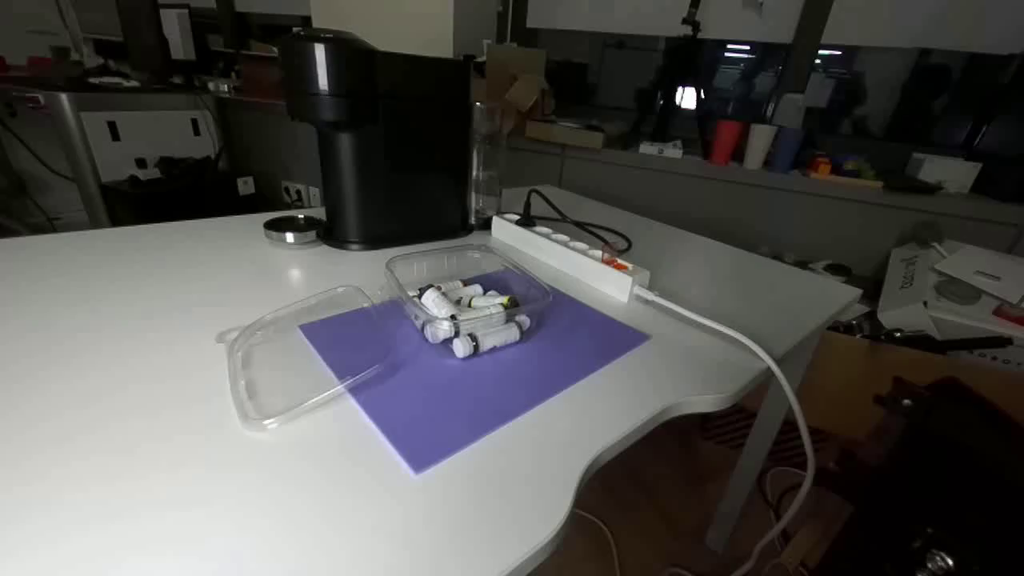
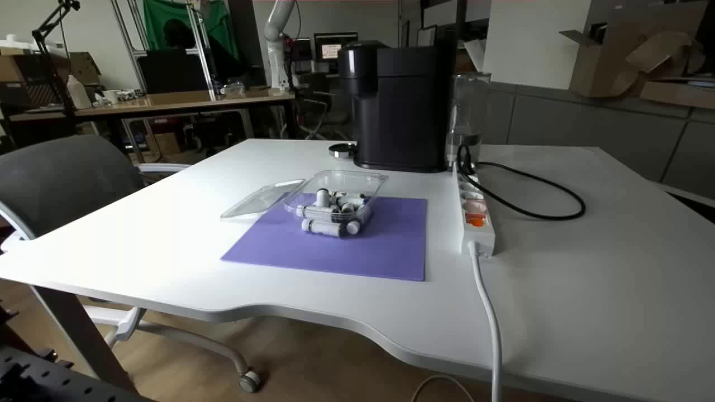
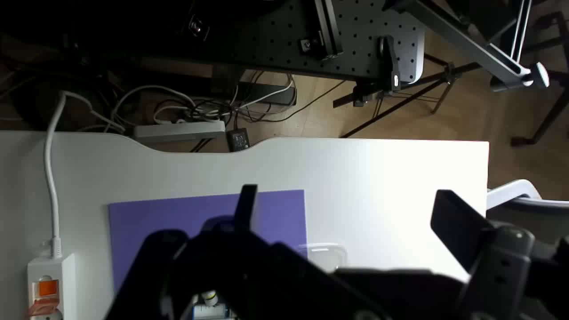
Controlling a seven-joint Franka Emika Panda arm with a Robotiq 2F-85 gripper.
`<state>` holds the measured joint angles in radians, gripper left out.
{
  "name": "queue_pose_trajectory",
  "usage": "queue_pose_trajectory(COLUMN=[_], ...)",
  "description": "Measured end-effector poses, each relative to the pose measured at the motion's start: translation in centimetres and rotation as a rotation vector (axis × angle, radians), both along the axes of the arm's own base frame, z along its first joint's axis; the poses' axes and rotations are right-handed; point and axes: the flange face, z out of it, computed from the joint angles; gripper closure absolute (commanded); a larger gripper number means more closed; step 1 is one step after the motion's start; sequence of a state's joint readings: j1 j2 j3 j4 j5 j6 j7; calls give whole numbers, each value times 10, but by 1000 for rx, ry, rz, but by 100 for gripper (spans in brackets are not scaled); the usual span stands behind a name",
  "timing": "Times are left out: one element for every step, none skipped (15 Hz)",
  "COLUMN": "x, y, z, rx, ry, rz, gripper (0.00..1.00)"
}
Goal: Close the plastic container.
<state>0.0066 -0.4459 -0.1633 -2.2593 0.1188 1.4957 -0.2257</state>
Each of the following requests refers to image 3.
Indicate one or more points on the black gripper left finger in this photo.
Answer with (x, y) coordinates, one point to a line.
(253, 277)

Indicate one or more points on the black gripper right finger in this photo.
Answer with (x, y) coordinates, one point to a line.
(505, 263)

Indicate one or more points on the clear plastic container lid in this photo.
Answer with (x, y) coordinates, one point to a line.
(328, 256)

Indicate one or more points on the clear plastic container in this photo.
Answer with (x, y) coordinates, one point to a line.
(210, 306)

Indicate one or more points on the purple mat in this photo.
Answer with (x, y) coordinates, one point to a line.
(280, 217)

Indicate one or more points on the grey floor power strip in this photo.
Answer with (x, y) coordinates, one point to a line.
(173, 131)

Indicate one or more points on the white power strip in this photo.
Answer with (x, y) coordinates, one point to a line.
(52, 286)

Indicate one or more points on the black tripod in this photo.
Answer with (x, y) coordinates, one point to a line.
(445, 78)

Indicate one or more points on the black perforated breadboard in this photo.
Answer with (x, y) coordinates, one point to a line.
(356, 39)

